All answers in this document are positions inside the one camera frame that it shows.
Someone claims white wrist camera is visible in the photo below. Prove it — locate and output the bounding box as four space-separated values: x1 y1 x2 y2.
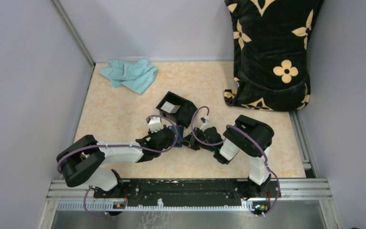
200 115 212 130
147 116 164 133

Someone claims black plastic card box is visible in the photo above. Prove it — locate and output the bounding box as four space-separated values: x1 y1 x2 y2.
156 91 198 128

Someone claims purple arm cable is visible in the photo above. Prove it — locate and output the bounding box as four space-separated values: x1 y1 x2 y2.
56 114 180 219
191 105 281 217

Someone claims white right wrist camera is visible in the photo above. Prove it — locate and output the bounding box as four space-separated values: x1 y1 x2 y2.
200 115 212 130

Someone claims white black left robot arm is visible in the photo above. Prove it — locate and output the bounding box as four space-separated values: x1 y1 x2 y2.
56 126 177 198

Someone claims black floral cushion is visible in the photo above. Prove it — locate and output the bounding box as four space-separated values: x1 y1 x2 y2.
224 0 323 112

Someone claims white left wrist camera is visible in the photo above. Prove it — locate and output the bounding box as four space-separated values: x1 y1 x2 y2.
147 116 164 133

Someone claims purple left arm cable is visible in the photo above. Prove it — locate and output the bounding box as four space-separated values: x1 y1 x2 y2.
56 114 180 219

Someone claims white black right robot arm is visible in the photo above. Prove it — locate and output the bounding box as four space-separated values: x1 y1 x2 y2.
178 115 274 197

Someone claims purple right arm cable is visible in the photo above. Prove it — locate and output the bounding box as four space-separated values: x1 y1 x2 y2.
191 105 281 217

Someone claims grey credit card stack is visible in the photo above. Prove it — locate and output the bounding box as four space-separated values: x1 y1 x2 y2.
161 101 181 114

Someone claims blue leather card holder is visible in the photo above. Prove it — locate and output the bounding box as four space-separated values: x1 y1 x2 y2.
168 125 184 147

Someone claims light blue cloth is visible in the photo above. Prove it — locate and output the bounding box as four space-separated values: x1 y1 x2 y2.
99 59 158 94

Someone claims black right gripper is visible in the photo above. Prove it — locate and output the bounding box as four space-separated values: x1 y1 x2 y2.
178 127 216 153

